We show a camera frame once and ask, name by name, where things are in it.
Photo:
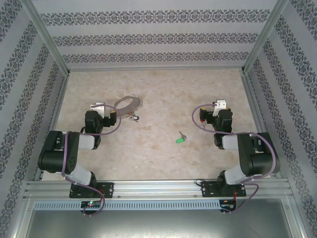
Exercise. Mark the large metal keyring disc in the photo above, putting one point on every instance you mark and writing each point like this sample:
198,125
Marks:
135,102

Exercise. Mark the green tag key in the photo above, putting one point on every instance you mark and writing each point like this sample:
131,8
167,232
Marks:
180,140

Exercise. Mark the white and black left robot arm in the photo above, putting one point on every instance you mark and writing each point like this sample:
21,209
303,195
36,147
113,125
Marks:
57,153

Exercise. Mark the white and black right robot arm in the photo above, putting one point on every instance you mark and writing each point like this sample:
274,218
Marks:
260,153

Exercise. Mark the black tag key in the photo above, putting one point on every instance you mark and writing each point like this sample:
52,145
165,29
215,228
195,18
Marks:
135,118

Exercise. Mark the small circuit board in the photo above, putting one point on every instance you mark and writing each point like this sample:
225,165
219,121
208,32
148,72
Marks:
91,204
226,207

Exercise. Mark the grey metal sheet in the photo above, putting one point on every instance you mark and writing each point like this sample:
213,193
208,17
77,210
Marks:
158,225

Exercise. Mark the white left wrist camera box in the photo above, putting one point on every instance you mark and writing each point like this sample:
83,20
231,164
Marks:
100,108

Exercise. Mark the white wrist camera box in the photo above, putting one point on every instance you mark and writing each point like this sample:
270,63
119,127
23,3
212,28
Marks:
100,108
221,104

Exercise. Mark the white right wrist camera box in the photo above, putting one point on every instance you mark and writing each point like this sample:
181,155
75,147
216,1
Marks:
221,104

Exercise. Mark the aluminium side rail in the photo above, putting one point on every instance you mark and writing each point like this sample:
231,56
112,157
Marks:
252,99
59,99

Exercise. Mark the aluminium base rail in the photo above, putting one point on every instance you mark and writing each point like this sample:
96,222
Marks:
158,188

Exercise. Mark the aluminium frame post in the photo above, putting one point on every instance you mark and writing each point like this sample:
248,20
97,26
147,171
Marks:
262,42
49,42

